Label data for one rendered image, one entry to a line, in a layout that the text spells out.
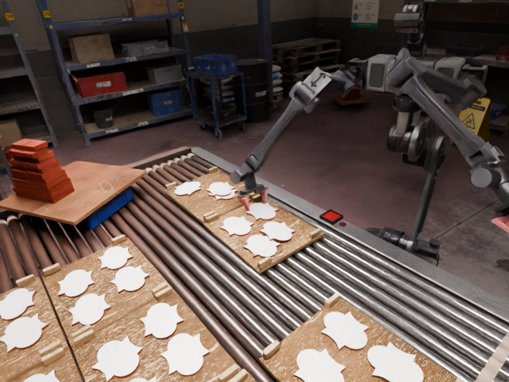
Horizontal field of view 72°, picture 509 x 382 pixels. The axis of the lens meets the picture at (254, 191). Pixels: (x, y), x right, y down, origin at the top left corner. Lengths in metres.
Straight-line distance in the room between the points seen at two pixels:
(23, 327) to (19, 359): 0.12
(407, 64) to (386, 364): 0.91
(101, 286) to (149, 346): 0.36
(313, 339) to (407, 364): 0.25
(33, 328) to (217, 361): 0.62
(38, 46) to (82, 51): 0.77
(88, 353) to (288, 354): 0.59
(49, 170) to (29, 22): 4.49
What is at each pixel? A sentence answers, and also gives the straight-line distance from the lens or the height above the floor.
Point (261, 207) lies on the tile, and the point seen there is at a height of 0.95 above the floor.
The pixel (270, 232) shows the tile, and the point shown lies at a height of 0.96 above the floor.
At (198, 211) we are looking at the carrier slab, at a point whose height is 0.94.
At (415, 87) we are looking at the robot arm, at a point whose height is 1.54.
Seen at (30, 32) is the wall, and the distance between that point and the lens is 6.19.
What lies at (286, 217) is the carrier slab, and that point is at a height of 0.94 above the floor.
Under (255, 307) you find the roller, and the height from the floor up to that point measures 0.92.
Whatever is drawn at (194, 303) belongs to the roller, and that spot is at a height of 0.92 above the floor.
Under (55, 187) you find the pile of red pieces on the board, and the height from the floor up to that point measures 1.11.
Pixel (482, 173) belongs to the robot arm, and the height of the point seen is 1.34.
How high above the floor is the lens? 1.85
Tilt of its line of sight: 30 degrees down
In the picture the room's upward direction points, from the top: 4 degrees counter-clockwise
